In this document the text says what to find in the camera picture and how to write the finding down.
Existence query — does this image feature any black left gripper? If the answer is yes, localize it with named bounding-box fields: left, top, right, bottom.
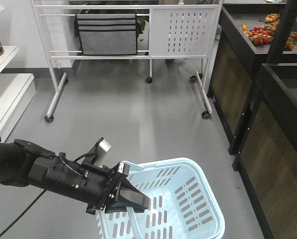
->
left=27, top=154, right=149, bottom=214

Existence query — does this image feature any light blue plastic basket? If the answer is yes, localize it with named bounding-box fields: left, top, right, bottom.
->
left=96, top=158, right=225, bottom=239

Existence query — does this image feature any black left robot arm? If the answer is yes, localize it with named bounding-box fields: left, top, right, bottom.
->
left=0, top=137, right=150, bottom=214

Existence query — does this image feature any white metal shelf unit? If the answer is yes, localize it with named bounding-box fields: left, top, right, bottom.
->
left=0, top=4, right=36, bottom=143

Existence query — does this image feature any grey fabric organizer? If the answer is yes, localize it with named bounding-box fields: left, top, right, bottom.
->
left=76, top=13, right=137, bottom=56

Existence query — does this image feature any white rolling rack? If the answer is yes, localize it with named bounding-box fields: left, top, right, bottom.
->
left=31, top=0, right=222, bottom=122

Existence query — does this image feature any black wooden produce stand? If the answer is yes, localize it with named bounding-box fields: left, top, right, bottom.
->
left=208, top=0, right=297, bottom=239

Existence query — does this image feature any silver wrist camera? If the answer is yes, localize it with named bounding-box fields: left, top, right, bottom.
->
left=88, top=137, right=111, bottom=166

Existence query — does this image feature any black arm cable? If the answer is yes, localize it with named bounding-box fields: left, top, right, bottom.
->
left=0, top=189, right=46, bottom=239

